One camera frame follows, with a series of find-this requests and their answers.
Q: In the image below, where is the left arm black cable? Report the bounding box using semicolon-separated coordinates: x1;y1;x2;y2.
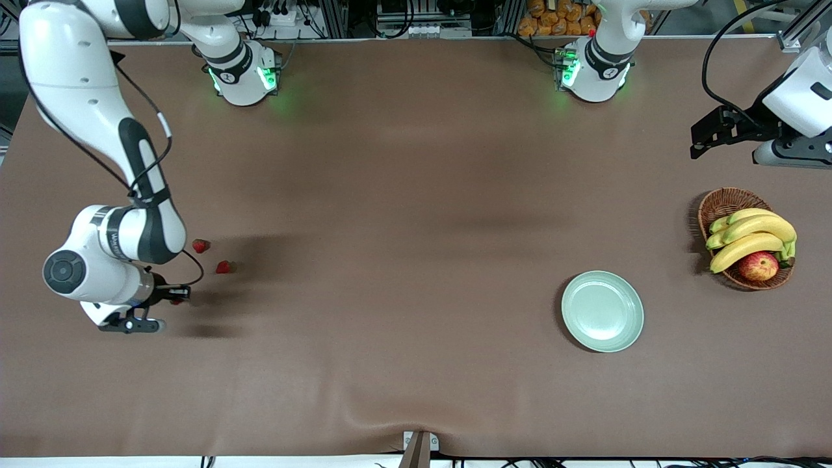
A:
701;0;790;124

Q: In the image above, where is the aluminium frame corner rail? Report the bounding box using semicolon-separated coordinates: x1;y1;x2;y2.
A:
777;0;832;54

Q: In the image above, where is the metal table bracket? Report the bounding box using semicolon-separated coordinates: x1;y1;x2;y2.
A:
403;431;440;468

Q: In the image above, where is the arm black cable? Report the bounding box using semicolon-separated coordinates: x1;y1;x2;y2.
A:
19;49;205;290
701;0;790;124

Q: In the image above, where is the brown wicker basket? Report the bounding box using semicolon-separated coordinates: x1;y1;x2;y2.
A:
697;187;796;291

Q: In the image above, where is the medium green-tipped banana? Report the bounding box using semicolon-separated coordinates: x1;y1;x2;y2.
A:
727;208;779;226

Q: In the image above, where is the orange toy food pile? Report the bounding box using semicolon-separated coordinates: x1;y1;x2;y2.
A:
518;0;600;38

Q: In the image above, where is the long yellow banana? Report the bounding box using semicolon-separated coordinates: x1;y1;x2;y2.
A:
710;233;795;274
721;214;798;245

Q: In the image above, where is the white power strip with plugs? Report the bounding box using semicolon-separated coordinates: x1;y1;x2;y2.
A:
253;0;298;27

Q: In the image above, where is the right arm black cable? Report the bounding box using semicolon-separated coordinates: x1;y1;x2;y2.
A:
19;49;205;290

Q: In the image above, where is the light green plate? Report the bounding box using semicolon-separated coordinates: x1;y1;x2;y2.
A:
561;270;645;354

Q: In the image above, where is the red yellow apple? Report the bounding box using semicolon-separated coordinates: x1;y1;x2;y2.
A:
738;251;779;282

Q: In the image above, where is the brown table cloth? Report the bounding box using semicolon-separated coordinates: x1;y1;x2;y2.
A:
0;37;832;459

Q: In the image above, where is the aluminium frame post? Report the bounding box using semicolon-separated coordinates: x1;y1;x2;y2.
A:
322;0;350;38

